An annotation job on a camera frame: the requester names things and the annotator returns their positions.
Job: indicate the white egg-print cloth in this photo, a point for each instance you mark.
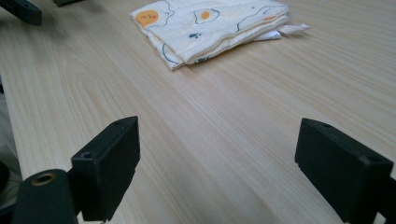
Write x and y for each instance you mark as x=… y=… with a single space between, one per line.
x=205 y=31

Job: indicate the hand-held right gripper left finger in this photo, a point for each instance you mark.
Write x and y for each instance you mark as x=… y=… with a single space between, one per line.
x=106 y=174

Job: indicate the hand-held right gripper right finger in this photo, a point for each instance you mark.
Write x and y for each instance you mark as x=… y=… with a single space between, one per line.
x=339 y=174

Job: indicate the dark green object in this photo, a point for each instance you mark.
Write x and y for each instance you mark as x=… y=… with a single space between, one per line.
x=66 y=2

